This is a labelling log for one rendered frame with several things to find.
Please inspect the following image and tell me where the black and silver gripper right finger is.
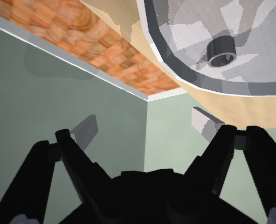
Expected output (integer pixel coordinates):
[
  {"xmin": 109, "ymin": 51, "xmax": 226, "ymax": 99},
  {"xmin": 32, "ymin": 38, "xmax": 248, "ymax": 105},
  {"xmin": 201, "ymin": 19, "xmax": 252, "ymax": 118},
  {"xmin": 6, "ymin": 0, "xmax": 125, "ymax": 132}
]
[{"xmin": 166, "ymin": 107, "xmax": 276, "ymax": 224}]

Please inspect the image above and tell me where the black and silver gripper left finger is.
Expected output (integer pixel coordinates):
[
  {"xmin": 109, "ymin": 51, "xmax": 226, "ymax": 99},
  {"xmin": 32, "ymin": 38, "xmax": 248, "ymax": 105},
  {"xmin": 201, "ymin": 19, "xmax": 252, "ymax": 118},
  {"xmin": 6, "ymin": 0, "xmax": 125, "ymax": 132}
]
[{"xmin": 0, "ymin": 115, "xmax": 133, "ymax": 224}]

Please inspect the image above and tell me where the dark grey metal bushing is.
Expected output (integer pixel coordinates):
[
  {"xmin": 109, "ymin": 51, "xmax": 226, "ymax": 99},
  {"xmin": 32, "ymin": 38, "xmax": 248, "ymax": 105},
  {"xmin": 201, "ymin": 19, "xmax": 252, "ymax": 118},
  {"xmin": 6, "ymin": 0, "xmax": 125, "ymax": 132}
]
[{"xmin": 207, "ymin": 35, "xmax": 237, "ymax": 68}]

